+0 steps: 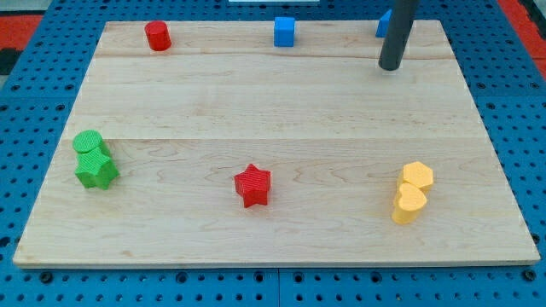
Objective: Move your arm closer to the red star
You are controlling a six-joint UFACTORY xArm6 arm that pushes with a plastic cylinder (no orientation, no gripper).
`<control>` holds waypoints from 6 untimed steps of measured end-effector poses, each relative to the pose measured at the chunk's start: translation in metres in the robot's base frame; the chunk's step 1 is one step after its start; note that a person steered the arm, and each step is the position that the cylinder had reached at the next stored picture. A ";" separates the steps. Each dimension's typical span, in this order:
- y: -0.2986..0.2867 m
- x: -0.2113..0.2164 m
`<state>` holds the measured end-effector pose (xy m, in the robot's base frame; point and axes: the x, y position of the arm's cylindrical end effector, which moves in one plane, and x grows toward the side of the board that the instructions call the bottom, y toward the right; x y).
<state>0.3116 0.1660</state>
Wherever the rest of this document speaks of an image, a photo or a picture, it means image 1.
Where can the red star block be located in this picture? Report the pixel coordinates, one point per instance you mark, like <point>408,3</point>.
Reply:
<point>253,185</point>

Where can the green star block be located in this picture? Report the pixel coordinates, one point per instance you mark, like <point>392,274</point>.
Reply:
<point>95,169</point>

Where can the light wooden board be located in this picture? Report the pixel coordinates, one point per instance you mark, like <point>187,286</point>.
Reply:
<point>333,129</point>

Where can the blue cube block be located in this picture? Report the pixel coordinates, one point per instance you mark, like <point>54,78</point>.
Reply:
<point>284,30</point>

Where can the yellow heart block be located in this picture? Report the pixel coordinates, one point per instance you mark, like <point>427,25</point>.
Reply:
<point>408,203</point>

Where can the yellow hexagon block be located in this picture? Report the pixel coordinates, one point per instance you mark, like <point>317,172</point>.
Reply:
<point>418,175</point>

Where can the red cylinder block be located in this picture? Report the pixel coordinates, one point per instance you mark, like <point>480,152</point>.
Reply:
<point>158,36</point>

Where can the blue block behind rod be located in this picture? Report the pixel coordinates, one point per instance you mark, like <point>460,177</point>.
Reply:
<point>383,24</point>

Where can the green cylinder block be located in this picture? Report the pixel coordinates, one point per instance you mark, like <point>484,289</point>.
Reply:
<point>88,140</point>

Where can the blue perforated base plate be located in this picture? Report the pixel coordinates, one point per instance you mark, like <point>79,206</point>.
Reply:
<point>37,97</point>

